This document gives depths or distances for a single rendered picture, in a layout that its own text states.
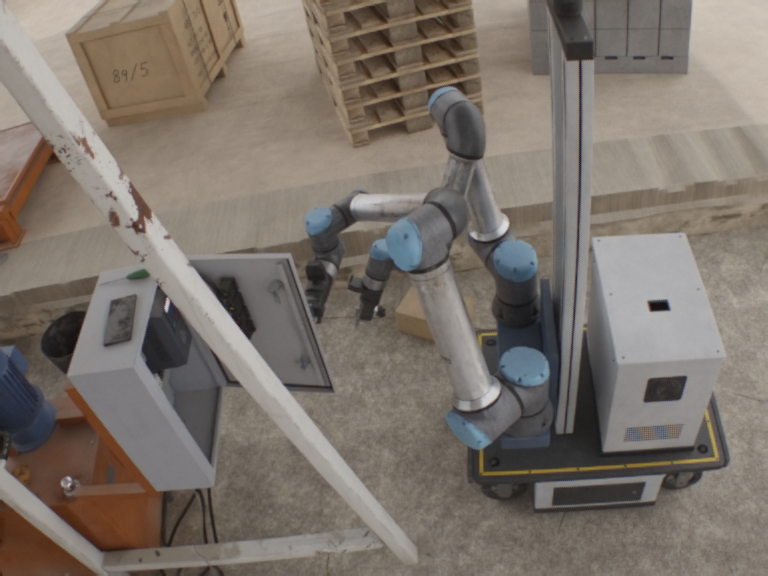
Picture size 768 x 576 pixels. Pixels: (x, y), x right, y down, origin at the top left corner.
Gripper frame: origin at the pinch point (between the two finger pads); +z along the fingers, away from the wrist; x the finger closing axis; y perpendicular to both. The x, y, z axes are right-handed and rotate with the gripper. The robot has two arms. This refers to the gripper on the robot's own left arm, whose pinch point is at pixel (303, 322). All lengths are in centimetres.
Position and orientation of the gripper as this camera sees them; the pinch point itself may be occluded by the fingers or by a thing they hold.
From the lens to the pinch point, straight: 205.5
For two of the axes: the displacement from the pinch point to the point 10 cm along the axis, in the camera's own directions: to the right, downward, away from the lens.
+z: -1.9, 7.2, -6.7
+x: -9.7, -0.1, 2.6
